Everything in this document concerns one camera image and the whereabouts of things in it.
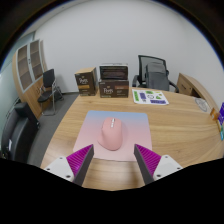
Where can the wooden side desk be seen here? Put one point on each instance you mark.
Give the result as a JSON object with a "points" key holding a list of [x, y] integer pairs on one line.
{"points": [[195, 87]]}

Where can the pink blue gradient mouse pad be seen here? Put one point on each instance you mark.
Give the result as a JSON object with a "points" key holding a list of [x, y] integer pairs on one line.
{"points": [[138, 133]]}

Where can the wooden shelf cabinet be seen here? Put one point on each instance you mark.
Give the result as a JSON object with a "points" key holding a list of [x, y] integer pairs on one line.
{"points": [[28, 76]]}

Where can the grey backpack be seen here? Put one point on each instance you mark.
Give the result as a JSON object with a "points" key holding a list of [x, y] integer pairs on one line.
{"points": [[157, 76]]}

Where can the black printed box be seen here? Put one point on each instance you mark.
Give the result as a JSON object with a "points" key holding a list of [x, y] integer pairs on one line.
{"points": [[114, 72]]}

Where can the black visitor chair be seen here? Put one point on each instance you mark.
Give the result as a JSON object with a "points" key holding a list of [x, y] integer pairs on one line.
{"points": [[49, 78]]}

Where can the wide dark brown coffee box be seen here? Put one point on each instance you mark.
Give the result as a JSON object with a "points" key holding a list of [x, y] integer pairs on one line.
{"points": [[113, 89]]}

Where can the pink computer mouse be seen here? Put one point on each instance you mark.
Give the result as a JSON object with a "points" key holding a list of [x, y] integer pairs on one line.
{"points": [[112, 135]]}

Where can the black mesh office chair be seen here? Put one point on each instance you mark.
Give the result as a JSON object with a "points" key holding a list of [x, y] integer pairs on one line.
{"points": [[141, 61]]}

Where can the purple standing card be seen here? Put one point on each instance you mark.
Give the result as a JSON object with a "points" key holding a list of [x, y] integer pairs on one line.
{"points": [[221, 115]]}

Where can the tall dark brown coffee box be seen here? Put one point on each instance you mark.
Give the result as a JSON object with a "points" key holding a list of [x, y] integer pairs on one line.
{"points": [[85, 83]]}

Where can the black leather armchair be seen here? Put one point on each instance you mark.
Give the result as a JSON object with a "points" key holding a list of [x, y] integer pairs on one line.
{"points": [[16, 133]]}

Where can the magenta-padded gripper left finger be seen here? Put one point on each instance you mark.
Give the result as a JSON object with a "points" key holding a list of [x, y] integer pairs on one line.
{"points": [[60, 165]]}

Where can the blue packet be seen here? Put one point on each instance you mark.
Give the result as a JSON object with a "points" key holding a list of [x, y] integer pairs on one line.
{"points": [[221, 135]]}

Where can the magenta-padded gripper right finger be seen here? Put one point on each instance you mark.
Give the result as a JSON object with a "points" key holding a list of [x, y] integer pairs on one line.
{"points": [[165, 165]]}

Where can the white green purple sticker sheet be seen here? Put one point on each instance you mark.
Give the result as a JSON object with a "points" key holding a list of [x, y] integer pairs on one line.
{"points": [[150, 97]]}

